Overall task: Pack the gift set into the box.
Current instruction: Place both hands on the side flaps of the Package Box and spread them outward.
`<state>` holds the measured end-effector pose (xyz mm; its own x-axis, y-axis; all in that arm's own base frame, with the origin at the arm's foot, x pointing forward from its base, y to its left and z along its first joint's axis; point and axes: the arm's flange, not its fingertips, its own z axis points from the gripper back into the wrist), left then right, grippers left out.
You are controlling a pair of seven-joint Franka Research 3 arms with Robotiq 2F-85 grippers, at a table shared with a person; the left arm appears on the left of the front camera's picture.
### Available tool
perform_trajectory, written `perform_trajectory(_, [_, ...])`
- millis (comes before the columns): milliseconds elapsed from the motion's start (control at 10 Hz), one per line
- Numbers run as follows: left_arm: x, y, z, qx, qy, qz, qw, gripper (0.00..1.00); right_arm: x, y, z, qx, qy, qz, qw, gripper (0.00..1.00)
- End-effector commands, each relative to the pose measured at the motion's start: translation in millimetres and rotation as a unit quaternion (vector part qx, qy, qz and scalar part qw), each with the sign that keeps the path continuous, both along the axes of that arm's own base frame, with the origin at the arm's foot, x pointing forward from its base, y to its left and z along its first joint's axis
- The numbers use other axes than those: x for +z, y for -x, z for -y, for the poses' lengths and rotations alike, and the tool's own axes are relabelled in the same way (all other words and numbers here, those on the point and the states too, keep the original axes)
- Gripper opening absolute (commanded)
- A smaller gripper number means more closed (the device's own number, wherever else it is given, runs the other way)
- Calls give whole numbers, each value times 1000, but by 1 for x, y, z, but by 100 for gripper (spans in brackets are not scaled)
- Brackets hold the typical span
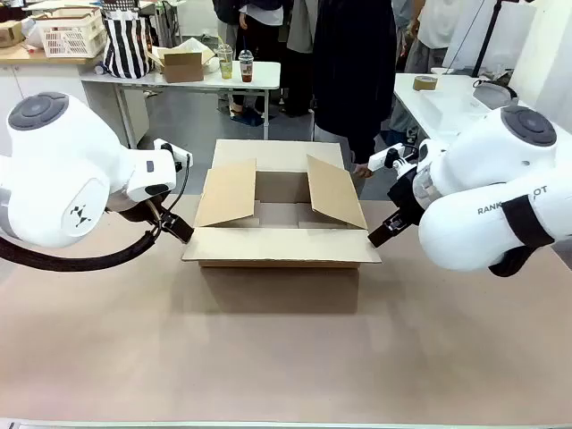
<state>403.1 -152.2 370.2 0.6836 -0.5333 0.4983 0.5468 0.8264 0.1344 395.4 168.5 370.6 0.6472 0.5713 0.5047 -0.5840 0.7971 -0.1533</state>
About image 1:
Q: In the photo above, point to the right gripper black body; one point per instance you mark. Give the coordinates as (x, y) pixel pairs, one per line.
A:
(404, 196)

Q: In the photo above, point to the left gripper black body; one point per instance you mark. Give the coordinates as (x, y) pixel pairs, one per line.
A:
(134, 211)

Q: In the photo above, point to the large brown cardboard box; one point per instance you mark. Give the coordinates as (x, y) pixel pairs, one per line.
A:
(277, 248)

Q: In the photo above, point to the person's left forearm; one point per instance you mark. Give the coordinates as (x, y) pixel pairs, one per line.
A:
(368, 138)

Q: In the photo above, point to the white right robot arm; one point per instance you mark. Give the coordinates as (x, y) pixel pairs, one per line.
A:
(482, 179)

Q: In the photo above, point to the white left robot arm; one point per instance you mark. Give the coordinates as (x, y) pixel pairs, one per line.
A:
(58, 147)

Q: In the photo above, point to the small open cardboard box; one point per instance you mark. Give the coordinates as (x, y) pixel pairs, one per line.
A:
(181, 71)

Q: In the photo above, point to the small flat cardboard box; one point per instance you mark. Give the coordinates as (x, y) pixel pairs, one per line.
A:
(10, 35)

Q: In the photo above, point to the person's left hand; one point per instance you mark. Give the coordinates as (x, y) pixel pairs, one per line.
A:
(363, 170)

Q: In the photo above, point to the clear plastic tray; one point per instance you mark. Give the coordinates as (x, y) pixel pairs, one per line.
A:
(447, 111)

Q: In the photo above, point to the white work table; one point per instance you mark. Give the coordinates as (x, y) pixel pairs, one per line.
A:
(411, 100)

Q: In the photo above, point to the brown tape roll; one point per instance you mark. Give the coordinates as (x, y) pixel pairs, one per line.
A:
(418, 86)

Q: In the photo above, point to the white cabinet wooden top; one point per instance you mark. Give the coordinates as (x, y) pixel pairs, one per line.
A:
(53, 98)

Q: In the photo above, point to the person in black sweatshirt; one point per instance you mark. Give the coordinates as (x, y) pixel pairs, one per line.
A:
(353, 67)

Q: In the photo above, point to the bystander in white shirt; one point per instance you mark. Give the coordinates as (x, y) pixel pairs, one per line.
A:
(429, 49)

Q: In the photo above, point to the black white striped bag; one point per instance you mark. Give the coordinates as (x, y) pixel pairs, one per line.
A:
(127, 49)

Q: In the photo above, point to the plastic cup green drink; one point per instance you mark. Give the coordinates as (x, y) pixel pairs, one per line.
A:
(225, 64)

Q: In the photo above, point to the white folding table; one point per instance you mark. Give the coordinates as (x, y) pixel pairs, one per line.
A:
(250, 71)

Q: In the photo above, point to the white packing paper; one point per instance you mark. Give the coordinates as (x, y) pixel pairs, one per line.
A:
(192, 47)

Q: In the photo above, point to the iced brown drink cup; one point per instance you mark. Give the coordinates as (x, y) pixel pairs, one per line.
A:
(246, 67)

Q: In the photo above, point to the black tripod stand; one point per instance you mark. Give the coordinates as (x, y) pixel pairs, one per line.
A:
(487, 36)

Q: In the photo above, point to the white plastic lattice basket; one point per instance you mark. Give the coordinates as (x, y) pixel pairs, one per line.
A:
(71, 36)

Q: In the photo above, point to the bystander in grey coat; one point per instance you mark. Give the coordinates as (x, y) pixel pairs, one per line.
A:
(299, 31)

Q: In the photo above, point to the bystander in black trousers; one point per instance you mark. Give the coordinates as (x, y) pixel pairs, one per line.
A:
(263, 49)

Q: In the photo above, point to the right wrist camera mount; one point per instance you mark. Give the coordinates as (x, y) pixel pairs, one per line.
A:
(380, 158)

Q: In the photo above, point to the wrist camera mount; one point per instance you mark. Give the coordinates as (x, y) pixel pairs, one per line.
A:
(380, 158)
(172, 152)

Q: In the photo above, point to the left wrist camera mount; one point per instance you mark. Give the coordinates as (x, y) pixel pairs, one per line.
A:
(172, 152)

